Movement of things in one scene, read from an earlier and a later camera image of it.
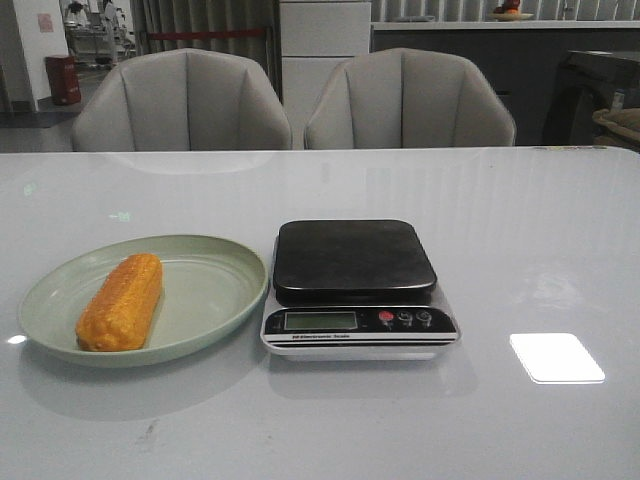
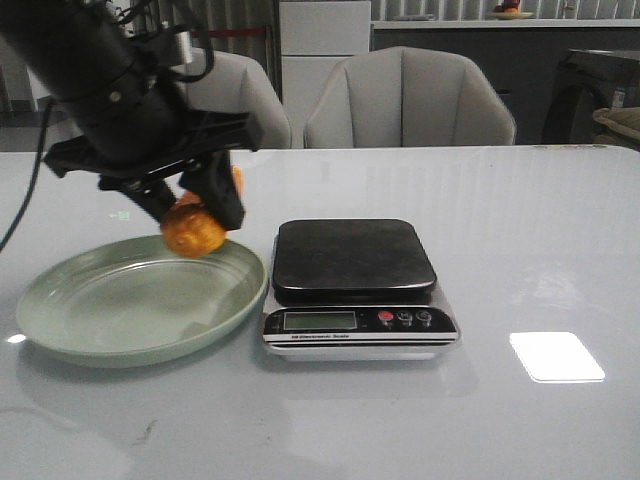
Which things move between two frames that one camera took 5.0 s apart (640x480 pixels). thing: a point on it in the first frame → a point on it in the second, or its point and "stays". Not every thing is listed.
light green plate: (141, 300) stays
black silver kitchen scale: (356, 289) stays
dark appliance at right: (584, 83) stays
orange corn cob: (119, 313) → (190, 228)
